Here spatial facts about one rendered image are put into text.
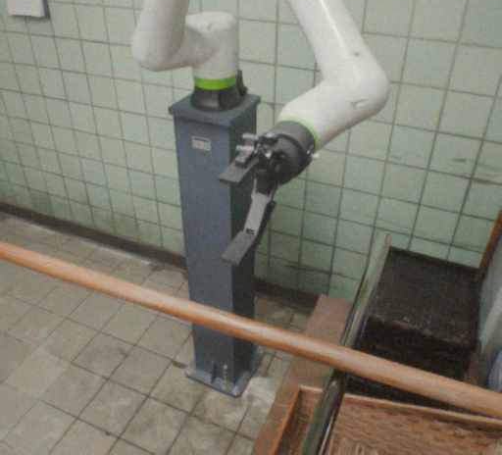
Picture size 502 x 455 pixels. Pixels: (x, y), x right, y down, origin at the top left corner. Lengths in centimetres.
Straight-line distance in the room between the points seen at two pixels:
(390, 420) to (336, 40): 83
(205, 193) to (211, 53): 43
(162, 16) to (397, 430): 109
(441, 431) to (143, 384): 131
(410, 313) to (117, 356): 144
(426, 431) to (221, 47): 105
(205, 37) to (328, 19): 46
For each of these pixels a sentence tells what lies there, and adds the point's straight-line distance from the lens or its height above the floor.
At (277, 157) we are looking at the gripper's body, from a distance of 78.
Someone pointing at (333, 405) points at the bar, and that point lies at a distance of 67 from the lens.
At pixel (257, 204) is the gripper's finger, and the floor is 130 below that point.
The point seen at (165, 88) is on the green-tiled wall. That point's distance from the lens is 211.
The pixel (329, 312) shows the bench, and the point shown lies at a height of 58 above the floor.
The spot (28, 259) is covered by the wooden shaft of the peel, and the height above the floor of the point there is 120.
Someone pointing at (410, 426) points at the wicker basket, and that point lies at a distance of 121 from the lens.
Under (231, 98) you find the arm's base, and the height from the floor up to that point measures 123.
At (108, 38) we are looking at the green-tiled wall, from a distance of 221.
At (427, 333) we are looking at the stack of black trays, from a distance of 115.
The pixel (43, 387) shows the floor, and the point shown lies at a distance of 226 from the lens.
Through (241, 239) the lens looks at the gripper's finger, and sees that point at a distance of 74.
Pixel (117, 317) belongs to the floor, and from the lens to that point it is 243.
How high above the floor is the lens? 172
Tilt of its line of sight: 34 degrees down
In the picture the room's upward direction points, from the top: straight up
